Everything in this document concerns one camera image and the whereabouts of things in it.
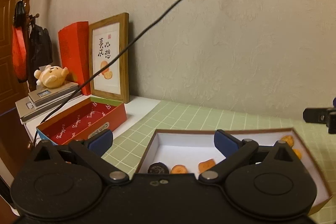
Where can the plush teddy bear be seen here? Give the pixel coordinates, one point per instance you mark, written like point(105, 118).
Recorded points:
point(51, 77)

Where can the black hanging bag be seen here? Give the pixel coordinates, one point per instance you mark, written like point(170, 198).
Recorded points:
point(40, 48)

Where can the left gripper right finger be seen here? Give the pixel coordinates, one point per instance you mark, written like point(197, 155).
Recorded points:
point(237, 154)

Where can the open red gift box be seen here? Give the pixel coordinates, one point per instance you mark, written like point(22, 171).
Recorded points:
point(83, 121)

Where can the red hanging bag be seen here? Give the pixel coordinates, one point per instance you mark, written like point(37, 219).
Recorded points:
point(19, 54)

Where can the wooden framed calligraphy picture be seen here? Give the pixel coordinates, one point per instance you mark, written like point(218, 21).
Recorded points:
point(107, 38)

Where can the green checked table mat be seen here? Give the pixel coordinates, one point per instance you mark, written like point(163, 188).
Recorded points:
point(144, 115)

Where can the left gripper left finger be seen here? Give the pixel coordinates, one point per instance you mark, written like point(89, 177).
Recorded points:
point(89, 152)

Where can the brown wooden door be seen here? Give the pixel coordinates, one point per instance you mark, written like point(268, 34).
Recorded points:
point(14, 138)

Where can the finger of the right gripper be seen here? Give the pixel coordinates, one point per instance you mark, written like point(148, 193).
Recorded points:
point(325, 116)

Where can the small orange fruit piece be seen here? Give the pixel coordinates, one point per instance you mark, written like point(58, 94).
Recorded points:
point(298, 153)

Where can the dark round fruit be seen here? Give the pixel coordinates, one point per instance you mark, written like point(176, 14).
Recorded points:
point(158, 168)

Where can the orange fruit slice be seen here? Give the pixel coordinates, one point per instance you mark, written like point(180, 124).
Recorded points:
point(179, 169)

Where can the tall red box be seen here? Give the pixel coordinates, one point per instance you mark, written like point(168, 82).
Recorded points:
point(73, 46)

